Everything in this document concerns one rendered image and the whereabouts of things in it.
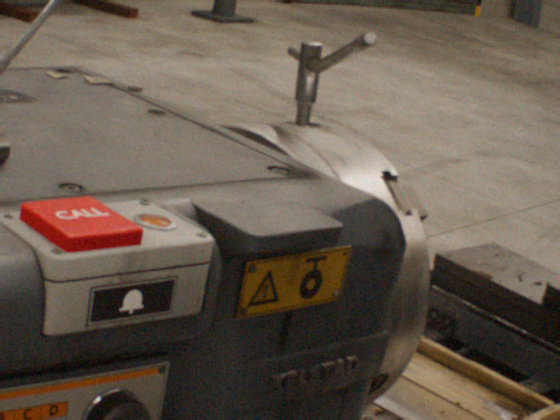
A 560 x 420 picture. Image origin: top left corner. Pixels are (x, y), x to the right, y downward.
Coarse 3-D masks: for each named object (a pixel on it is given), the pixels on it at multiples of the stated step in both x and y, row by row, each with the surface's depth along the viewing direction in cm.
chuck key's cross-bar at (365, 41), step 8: (368, 32) 97; (360, 40) 98; (368, 40) 97; (376, 40) 98; (288, 48) 130; (296, 48) 128; (344, 48) 104; (352, 48) 101; (360, 48) 100; (296, 56) 125; (328, 56) 110; (336, 56) 107; (344, 56) 105; (312, 64) 117; (320, 64) 113; (328, 64) 111; (336, 64) 110; (320, 72) 115
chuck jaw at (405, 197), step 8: (384, 176) 119; (392, 184) 119; (392, 192) 118; (400, 192) 119; (408, 192) 122; (416, 192) 123; (400, 200) 118; (408, 200) 121; (416, 200) 123; (400, 208) 118; (408, 208) 118; (416, 208) 122; (424, 208) 123; (424, 216) 122
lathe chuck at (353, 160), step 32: (288, 128) 119; (320, 128) 121; (352, 160) 117; (384, 160) 120; (384, 192) 116; (416, 224) 117; (416, 256) 116; (416, 288) 116; (416, 320) 117; (384, 384) 120
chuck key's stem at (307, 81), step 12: (300, 48) 120; (312, 48) 119; (300, 60) 120; (300, 72) 120; (312, 72) 120; (300, 84) 120; (312, 84) 120; (300, 96) 121; (312, 96) 121; (300, 108) 121; (300, 120) 122
